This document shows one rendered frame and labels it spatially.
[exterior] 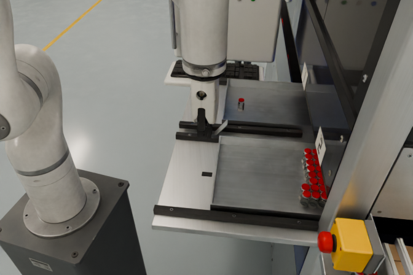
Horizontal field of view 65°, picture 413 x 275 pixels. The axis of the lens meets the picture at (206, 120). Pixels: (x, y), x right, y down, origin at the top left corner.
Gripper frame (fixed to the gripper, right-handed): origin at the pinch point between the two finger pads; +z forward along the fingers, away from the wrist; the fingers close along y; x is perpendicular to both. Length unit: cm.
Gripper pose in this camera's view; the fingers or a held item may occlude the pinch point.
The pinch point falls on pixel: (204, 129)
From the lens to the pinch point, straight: 72.5
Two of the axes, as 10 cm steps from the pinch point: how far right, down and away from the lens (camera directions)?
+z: 0.0, 7.8, 6.2
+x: -9.9, -0.7, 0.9
